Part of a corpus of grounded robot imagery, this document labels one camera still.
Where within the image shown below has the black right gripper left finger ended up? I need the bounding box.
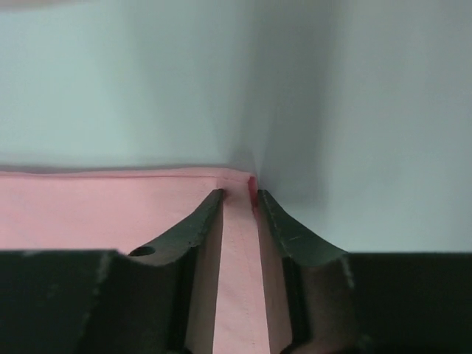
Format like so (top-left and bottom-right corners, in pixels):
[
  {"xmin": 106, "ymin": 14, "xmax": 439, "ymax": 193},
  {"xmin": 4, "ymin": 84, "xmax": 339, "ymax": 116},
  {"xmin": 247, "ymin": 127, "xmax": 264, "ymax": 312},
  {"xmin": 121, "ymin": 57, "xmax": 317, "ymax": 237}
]
[{"xmin": 1, "ymin": 190, "xmax": 224, "ymax": 353}]

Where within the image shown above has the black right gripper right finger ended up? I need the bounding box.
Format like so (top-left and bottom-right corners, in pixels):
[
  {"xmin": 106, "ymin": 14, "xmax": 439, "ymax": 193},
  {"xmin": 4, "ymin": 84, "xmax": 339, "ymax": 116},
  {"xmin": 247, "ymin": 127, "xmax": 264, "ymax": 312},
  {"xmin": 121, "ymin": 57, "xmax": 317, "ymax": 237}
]
[{"xmin": 257, "ymin": 190, "xmax": 471, "ymax": 353}]

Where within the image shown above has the pink t shirt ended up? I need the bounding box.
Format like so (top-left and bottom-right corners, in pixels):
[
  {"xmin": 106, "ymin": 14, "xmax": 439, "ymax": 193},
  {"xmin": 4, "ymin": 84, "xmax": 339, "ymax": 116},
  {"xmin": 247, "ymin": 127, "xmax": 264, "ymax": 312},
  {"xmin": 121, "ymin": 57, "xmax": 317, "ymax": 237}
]
[{"xmin": 1, "ymin": 168, "xmax": 269, "ymax": 353}]

